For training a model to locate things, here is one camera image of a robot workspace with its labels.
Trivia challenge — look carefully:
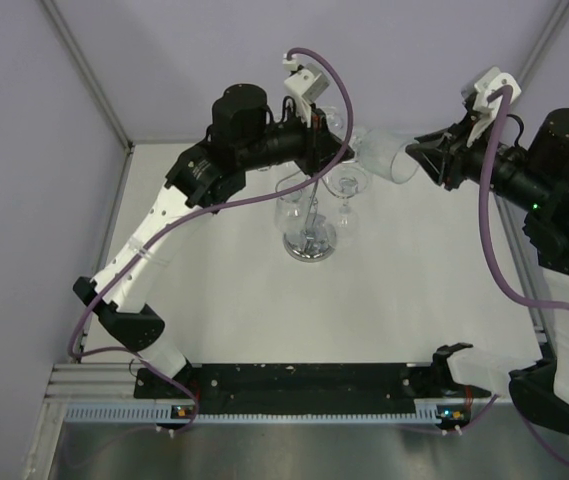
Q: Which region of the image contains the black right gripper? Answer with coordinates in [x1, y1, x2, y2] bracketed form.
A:
[405, 109, 555, 213]

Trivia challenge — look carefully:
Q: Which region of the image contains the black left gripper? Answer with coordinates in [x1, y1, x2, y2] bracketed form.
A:
[237, 100, 354, 178]

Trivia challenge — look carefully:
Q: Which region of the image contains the etched clear wine glass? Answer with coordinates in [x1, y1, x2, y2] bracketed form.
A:
[322, 106, 344, 132]

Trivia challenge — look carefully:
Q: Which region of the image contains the clear glass tumbler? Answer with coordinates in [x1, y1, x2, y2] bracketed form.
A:
[351, 128, 419, 185]

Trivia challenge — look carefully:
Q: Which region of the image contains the small clear wine glass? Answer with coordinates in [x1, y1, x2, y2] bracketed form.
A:
[275, 187, 312, 243]

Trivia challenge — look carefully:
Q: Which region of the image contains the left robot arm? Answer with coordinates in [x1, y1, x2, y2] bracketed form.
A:
[68, 83, 353, 397]

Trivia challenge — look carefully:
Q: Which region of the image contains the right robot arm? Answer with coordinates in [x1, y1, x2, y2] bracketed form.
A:
[405, 108, 569, 435]

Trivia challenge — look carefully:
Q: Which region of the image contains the chrome wine glass rack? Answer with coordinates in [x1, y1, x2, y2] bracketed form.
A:
[281, 161, 361, 263]

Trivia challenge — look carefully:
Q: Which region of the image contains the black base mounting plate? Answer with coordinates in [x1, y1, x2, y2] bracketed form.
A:
[133, 362, 495, 416]

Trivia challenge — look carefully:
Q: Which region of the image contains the right controller board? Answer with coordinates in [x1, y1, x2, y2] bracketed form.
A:
[414, 398, 472, 425]

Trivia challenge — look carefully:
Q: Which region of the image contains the controller board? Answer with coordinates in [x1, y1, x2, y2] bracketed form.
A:
[66, 402, 203, 426]
[414, 398, 472, 425]

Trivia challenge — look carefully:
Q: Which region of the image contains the left controller board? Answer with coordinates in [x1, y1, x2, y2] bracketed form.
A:
[66, 402, 203, 426]

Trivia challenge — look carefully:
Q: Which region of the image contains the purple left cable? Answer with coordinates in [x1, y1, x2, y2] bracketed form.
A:
[67, 47, 355, 431]

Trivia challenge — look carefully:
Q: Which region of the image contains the aluminium frame rail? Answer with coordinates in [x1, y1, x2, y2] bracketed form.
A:
[43, 357, 569, 409]

